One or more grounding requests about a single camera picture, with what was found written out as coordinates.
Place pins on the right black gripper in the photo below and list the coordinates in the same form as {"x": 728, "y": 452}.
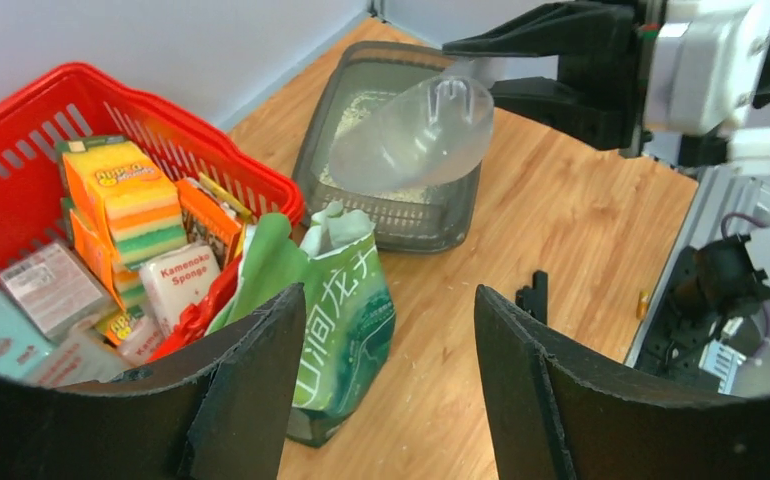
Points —
{"x": 708, "y": 66}

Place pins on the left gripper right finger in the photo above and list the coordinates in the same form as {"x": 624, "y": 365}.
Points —
{"x": 558, "y": 410}

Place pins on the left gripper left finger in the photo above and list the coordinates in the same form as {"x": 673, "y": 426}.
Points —
{"x": 216, "y": 409}

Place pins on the black bag clip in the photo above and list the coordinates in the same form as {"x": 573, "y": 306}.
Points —
{"x": 534, "y": 298}

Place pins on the green cat litter bag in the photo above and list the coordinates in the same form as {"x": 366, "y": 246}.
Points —
{"x": 350, "y": 314}

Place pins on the clear plastic scoop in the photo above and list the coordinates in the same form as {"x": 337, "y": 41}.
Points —
{"x": 436, "y": 132}

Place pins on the pink grey small box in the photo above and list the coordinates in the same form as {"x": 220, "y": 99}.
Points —
{"x": 56, "y": 291}

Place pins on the grey litter box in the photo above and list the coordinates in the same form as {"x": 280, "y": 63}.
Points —
{"x": 369, "y": 73}

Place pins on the white kamenoko sponge pack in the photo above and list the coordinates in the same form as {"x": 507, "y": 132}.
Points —
{"x": 177, "y": 279}

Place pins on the white pink sponge pack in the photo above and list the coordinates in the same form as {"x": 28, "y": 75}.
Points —
{"x": 82, "y": 357}

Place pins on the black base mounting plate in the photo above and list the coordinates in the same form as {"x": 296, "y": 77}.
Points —
{"x": 674, "y": 344}

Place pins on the orange packet in basket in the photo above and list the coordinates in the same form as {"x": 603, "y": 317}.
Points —
{"x": 212, "y": 215}

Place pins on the colourful sponge pack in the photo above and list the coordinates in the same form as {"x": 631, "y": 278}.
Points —
{"x": 127, "y": 198}

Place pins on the red plastic shopping basket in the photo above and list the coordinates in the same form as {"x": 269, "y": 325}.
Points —
{"x": 77, "y": 100}

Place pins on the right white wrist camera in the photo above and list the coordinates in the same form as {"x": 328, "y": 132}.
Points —
{"x": 749, "y": 149}

